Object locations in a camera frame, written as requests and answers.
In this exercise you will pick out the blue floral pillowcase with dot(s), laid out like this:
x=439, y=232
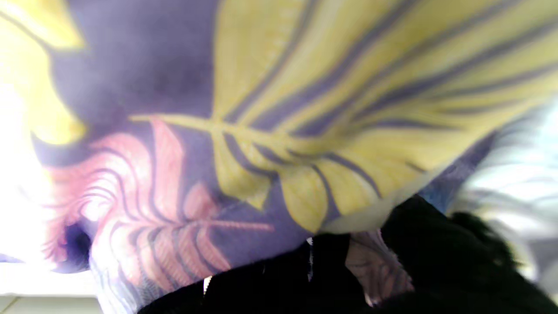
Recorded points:
x=283, y=109

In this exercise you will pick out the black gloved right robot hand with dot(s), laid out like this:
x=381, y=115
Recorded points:
x=436, y=270

